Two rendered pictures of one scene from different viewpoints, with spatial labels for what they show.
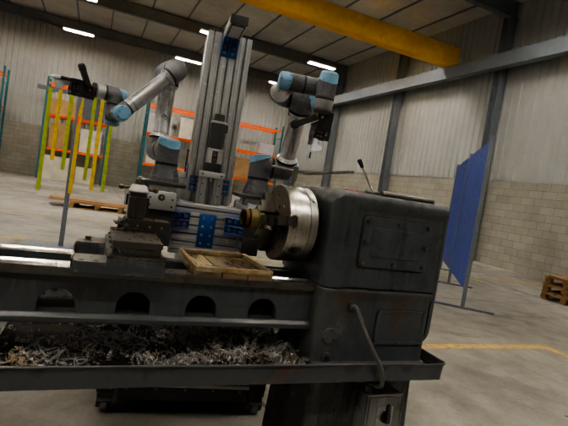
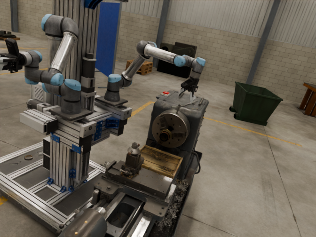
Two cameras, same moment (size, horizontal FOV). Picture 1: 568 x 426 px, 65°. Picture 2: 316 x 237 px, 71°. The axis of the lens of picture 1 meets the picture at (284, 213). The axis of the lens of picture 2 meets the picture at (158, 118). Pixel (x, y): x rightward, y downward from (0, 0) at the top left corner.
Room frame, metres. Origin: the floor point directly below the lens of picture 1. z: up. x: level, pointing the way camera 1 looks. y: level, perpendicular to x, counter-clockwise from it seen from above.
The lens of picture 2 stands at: (0.90, 1.45, 1.85)
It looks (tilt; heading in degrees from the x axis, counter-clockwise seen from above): 21 degrees down; 308
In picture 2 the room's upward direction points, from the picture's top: 12 degrees clockwise
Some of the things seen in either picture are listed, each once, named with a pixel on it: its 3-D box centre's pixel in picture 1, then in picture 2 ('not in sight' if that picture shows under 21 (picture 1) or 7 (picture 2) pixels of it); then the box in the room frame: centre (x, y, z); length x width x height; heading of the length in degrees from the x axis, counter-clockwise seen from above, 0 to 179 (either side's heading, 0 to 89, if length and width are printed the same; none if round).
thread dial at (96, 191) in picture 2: not in sight; (96, 196); (1.77, 0.79, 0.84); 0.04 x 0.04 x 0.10; 23
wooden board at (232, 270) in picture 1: (222, 264); (157, 161); (1.80, 0.21, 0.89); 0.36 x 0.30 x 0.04; 23
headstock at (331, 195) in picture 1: (363, 237); (179, 117); (2.06, -0.38, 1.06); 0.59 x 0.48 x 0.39; 113
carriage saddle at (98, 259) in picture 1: (117, 252); (135, 188); (1.64, 0.58, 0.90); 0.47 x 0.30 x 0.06; 23
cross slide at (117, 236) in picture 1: (132, 238); (138, 177); (1.67, 0.55, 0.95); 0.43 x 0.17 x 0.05; 23
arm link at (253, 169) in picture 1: (261, 166); (114, 82); (2.50, 0.17, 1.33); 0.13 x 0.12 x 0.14; 101
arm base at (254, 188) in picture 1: (256, 186); (112, 94); (2.50, 0.17, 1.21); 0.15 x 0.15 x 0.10
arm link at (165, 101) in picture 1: (164, 111); (55, 57); (2.47, 0.73, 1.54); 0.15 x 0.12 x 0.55; 37
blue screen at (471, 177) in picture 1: (459, 219); (93, 37); (8.00, -3.10, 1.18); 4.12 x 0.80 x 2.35; 165
